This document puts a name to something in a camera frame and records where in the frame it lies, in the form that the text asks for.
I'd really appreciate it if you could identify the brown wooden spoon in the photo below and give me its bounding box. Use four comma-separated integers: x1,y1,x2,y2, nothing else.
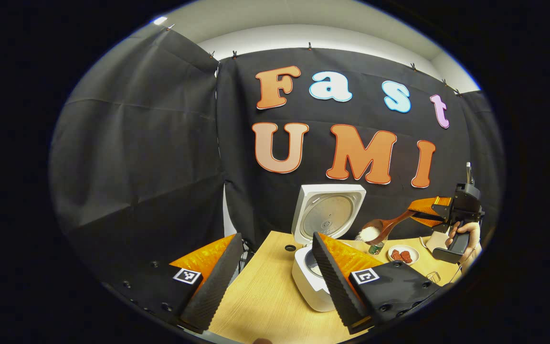
359,210,422,246

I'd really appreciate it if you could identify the row of black cloth clips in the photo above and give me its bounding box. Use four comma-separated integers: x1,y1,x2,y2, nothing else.
166,23,462,96

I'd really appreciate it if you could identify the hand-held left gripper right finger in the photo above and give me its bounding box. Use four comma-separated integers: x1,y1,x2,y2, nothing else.
312,232,446,335

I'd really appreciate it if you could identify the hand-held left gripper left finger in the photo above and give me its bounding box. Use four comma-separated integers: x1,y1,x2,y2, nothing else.
102,233,245,335

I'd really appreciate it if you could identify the white rice cooker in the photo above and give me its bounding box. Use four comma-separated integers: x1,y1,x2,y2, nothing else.
292,184,367,312

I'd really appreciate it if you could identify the white round plate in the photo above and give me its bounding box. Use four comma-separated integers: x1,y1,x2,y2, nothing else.
387,245,420,266

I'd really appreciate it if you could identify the white rice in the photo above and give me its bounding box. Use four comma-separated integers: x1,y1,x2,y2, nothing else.
359,226,383,244

